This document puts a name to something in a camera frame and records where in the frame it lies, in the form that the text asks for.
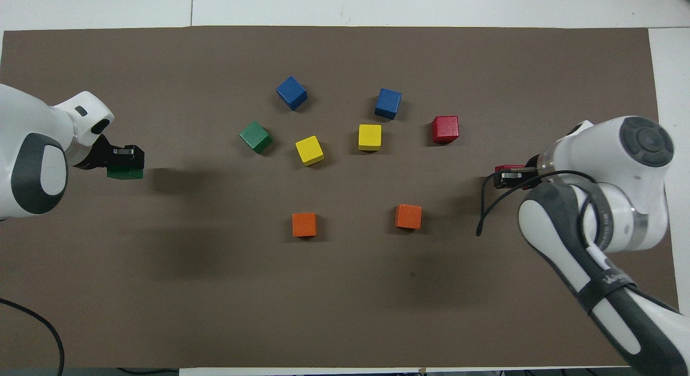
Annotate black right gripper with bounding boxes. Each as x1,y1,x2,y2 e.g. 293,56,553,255
495,154,543,190

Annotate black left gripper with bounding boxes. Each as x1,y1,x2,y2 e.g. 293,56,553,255
81,133,146,171

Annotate green wooden cube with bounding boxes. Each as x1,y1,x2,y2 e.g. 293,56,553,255
106,167,144,181
239,121,273,155

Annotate orange wooden cube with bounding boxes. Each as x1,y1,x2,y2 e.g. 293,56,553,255
292,212,318,238
395,204,423,230

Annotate blue wooden cube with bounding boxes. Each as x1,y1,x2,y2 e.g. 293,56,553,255
275,75,308,112
374,88,403,121

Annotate yellow wooden cube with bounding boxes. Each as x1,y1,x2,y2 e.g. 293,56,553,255
295,135,326,167
358,124,383,152

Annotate brown table mat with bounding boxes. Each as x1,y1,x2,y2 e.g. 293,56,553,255
0,25,686,369

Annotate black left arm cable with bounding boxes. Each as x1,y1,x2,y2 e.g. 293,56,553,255
0,298,66,376

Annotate thin black loose cable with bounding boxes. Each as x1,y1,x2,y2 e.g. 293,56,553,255
117,367,179,376

